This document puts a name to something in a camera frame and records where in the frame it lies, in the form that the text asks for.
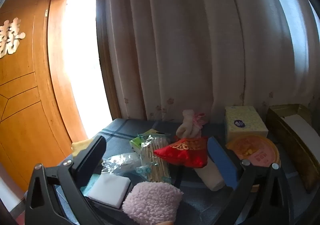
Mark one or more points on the wooden door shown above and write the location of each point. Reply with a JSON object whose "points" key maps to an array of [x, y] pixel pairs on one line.
{"points": [[22, 90]]}

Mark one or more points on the blue plaid tablecloth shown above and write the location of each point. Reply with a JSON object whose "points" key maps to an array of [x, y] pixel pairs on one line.
{"points": [[120, 127]]}

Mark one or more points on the white door ornament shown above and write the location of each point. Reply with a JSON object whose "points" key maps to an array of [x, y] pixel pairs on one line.
{"points": [[8, 37]]}

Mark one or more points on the red embroidered pouch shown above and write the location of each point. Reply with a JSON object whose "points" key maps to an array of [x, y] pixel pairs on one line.
{"points": [[187, 151]]}

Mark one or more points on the clear plastic bag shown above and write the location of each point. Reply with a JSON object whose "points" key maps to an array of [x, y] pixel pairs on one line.
{"points": [[120, 162]]}

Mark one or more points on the round yellow container pink lid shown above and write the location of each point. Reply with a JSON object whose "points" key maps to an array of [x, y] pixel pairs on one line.
{"points": [[255, 150]]}

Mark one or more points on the pink fluffy cloth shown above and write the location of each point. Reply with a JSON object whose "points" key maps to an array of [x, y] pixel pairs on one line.
{"points": [[152, 201]]}

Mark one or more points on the beige plush toy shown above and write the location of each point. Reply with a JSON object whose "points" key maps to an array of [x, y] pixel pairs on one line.
{"points": [[190, 125]]}

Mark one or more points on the wooden door frame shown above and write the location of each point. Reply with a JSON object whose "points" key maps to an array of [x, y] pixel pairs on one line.
{"points": [[56, 77]]}

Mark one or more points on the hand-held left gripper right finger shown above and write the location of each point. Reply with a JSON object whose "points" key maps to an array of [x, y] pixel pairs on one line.
{"points": [[222, 162]]}

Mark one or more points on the white sponge block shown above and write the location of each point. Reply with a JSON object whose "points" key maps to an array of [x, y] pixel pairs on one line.
{"points": [[110, 187]]}

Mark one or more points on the gold cardboard box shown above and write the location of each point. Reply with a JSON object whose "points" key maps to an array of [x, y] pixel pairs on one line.
{"points": [[287, 135]]}

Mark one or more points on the green tissue packet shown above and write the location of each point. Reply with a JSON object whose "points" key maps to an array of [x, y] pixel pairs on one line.
{"points": [[140, 141]]}

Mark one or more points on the yellow tissue pack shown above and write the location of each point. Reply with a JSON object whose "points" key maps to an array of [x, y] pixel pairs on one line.
{"points": [[242, 120]]}

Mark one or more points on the light blue packet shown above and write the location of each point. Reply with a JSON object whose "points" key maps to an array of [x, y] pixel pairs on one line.
{"points": [[90, 182]]}

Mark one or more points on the yellow sponge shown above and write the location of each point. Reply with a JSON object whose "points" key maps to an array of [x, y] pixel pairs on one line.
{"points": [[80, 145]]}

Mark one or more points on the pale floral curtain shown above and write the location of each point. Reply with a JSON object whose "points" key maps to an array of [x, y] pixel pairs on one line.
{"points": [[187, 40]]}

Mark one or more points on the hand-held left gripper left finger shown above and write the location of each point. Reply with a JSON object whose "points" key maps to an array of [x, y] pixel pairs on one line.
{"points": [[87, 165]]}

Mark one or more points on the cotton swab packet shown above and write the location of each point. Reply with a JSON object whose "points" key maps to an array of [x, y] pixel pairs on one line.
{"points": [[152, 162]]}

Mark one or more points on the white cloth roll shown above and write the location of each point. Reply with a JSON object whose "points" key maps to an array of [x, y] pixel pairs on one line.
{"points": [[210, 176]]}

